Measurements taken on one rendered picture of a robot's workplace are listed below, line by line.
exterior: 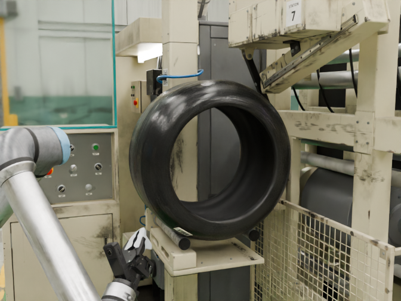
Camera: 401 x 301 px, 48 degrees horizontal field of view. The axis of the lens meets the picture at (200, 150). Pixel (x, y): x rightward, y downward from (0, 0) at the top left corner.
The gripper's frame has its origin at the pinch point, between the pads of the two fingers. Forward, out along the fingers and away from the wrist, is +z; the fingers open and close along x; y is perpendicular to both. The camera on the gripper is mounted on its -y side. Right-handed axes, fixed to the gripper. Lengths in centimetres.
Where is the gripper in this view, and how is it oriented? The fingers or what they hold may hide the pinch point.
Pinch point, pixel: (140, 229)
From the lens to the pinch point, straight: 146.1
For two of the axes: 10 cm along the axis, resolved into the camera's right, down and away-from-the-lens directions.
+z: 2.4, -6.7, 7.0
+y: 5.5, 6.9, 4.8
